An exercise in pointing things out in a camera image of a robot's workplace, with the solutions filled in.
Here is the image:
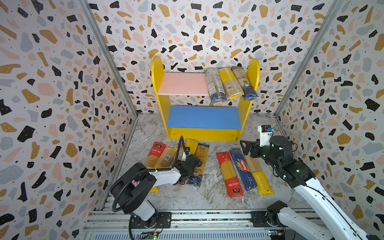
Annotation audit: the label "white label spaghetti bag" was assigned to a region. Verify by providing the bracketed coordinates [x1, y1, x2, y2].
[205, 68, 227, 104]

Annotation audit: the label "red top spaghetti bag far-left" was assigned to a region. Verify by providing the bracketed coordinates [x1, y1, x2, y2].
[144, 142, 167, 168]

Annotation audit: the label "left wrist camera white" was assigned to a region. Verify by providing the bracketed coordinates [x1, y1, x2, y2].
[177, 147, 190, 162]

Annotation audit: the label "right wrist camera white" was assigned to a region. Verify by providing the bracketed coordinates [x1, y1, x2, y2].
[258, 125, 274, 147]

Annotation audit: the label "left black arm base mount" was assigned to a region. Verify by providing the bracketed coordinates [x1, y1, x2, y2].
[130, 212, 172, 229]

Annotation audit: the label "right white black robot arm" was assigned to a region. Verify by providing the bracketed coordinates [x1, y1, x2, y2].
[240, 136, 378, 240]

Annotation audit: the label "yellow shelf pink blue boards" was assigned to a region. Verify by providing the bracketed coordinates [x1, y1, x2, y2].
[151, 56, 253, 141]

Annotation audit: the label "dark blue spaghetti bag left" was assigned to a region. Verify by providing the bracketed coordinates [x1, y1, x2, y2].
[187, 142, 210, 188]

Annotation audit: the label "yellow navy spaghetti bag figure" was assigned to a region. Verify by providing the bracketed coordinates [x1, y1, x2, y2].
[231, 66, 259, 101]

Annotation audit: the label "yellow Statime spaghetti bag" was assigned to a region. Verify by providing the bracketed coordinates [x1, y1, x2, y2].
[245, 155, 275, 196]

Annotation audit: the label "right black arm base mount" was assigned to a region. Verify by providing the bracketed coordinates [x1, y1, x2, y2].
[250, 211, 284, 228]

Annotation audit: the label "blue Barilla spaghetti box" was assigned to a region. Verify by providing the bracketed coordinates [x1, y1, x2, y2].
[229, 148, 258, 191]

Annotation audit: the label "left black corrugated cable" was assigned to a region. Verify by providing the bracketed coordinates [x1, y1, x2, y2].
[110, 135, 185, 240]

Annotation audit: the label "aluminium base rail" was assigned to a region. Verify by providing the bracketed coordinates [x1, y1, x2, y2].
[80, 208, 343, 240]

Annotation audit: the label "clear yellow spaghetti bag left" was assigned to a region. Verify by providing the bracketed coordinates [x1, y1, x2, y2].
[149, 146, 178, 193]

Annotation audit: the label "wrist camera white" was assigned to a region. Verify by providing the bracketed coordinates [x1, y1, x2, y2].
[258, 125, 274, 147]
[177, 147, 190, 162]

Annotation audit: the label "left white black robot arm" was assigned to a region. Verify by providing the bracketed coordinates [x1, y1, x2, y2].
[110, 155, 202, 226]

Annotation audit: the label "yellow top spaghetti bag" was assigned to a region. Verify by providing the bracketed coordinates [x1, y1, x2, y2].
[219, 68, 244, 100]
[186, 139, 199, 155]

